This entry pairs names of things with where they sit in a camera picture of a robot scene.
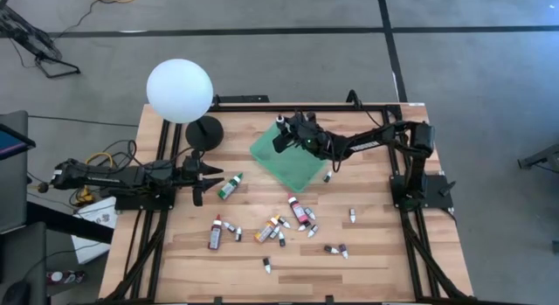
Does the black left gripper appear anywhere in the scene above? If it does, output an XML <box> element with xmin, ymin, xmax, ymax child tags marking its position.
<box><xmin>181</xmin><ymin>149</ymin><xmax>226</xmax><ymax>208</ymax></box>

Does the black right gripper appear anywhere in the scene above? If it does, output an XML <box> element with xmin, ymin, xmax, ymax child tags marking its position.
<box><xmin>273</xmin><ymin>112</ymin><xmax>333</xmax><ymax>160</ymax></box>

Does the large green food coloring bottle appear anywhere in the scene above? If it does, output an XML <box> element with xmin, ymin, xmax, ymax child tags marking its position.
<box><xmin>217</xmin><ymin>172</ymin><xmax>245</xmax><ymax>201</ymax></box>

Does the large dark red coloring bottle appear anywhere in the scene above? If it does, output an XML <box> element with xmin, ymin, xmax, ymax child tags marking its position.
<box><xmin>208</xmin><ymin>214</ymin><xmax>224</xmax><ymax>252</ymax></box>

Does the large orange yellow-capped coloring bottle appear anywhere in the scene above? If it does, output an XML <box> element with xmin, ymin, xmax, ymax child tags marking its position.
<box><xmin>254</xmin><ymin>214</ymin><xmax>281</xmax><ymax>244</ymax></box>

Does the large pink-capped food coloring bottle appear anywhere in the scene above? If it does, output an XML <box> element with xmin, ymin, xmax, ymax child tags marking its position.
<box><xmin>286</xmin><ymin>192</ymin><xmax>309</xmax><ymax>225</ymax></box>

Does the translucent green plastic tray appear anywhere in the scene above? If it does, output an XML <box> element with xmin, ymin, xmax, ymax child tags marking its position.
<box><xmin>249</xmin><ymin>121</ymin><xmax>332</xmax><ymax>193</ymax></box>

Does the black power strip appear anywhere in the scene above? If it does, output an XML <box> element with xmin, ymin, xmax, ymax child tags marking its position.
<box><xmin>213</xmin><ymin>94</ymin><xmax>271</xmax><ymax>105</ymax></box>

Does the white globe table lamp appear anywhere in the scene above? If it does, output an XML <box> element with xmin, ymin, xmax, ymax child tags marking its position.
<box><xmin>145</xmin><ymin>58</ymin><xmax>224</xmax><ymax>152</ymax></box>

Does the white printed box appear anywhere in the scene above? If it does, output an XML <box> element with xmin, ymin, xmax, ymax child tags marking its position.
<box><xmin>71</xmin><ymin>196</ymin><xmax>118</xmax><ymax>266</ymax></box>

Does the black desk foot bar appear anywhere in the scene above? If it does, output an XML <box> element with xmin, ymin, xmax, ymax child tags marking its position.
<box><xmin>25</xmin><ymin>201</ymin><xmax>115</xmax><ymax>246</ymax></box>

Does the red and white packet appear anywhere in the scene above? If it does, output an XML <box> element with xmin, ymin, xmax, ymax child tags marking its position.
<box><xmin>46</xmin><ymin>269</ymin><xmax>86</xmax><ymax>286</ymax></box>

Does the grey desk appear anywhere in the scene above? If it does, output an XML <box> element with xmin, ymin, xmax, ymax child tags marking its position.
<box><xmin>0</xmin><ymin>110</ymin><xmax>30</xmax><ymax>234</ymax></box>

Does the tablet with blue screen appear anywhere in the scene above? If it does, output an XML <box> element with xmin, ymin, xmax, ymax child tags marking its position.
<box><xmin>0</xmin><ymin>122</ymin><xmax>37</xmax><ymax>162</ymax></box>

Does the black tripod stand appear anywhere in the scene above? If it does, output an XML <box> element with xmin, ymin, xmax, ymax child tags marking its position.
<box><xmin>0</xmin><ymin>0</ymin><xmax>82</xmax><ymax>80</ymax></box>

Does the black computer mouse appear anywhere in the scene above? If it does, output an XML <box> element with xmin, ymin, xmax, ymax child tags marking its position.
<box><xmin>1</xmin><ymin>280</ymin><xmax>32</xmax><ymax>305</ymax></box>

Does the black stand foot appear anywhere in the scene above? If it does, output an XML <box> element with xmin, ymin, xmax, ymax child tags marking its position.
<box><xmin>517</xmin><ymin>142</ymin><xmax>559</xmax><ymax>171</ymax></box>

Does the black aluminium table frame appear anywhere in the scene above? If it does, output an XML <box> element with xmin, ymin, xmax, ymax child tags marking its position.
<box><xmin>102</xmin><ymin>102</ymin><xmax>477</xmax><ymax>305</ymax></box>

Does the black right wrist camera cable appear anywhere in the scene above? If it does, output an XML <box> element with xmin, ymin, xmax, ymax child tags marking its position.
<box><xmin>327</xmin><ymin>138</ymin><xmax>344</xmax><ymax>174</ymax></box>

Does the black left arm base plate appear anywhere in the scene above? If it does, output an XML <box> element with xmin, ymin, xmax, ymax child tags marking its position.
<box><xmin>99</xmin><ymin>182</ymin><xmax>178</xmax><ymax>211</ymax></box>

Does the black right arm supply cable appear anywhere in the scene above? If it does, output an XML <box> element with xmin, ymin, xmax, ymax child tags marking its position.
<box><xmin>360</xmin><ymin>104</ymin><xmax>388</xmax><ymax>128</ymax></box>

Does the coiled yellow cable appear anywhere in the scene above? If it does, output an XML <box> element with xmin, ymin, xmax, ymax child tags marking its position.
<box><xmin>76</xmin><ymin>151</ymin><xmax>115</xmax><ymax>205</ymax></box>

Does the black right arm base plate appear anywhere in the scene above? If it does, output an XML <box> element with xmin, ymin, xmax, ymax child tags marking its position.
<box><xmin>390</xmin><ymin>172</ymin><xmax>455</xmax><ymax>210</ymax></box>

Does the black floor cable bundle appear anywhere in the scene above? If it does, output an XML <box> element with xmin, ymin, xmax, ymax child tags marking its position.
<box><xmin>25</xmin><ymin>114</ymin><xmax>141</xmax><ymax>197</ymax></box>

